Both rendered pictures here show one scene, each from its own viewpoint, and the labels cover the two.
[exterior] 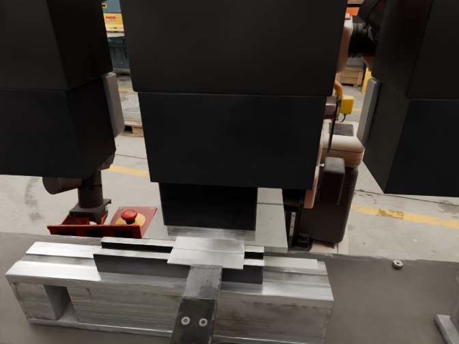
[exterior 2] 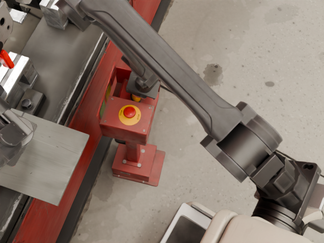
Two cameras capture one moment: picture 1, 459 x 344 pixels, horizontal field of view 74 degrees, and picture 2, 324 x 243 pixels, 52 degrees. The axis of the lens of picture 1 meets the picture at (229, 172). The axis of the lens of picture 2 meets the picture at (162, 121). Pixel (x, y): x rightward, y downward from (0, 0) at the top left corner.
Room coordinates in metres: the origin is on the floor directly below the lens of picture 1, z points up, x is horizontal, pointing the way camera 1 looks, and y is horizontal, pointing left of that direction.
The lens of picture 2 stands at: (0.74, -0.15, 1.77)
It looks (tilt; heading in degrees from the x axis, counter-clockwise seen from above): 68 degrees down; 94
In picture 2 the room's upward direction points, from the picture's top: 9 degrees clockwise
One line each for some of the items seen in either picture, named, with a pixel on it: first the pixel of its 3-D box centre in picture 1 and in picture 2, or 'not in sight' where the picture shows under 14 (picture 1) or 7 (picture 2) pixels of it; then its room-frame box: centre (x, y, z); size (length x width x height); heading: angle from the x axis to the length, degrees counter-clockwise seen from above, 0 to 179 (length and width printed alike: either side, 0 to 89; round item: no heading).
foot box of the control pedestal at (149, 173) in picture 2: not in sight; (139, 160); (0.62, 0.29, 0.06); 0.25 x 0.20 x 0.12; 0
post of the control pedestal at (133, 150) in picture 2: not in sight; (132, 139); (0.59, 0.29, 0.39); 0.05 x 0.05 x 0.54; 0
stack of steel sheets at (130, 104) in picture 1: (153, 108); not in sight; (3.48, 0.90, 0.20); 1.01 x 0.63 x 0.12; 76
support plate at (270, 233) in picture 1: (225, 189); (23, 151); (0.41, 0.01, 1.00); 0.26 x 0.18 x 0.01; 175
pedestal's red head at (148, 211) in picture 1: (113, 234); (130, 105); (0.59, 0.29, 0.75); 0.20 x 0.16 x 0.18; 90
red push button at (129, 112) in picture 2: (130, 218); (129, 113); (0.60, 0.25, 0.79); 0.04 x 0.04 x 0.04
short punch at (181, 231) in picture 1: (210, 203); not in sight; (0.27, 0.02, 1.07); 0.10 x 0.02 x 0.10; 85
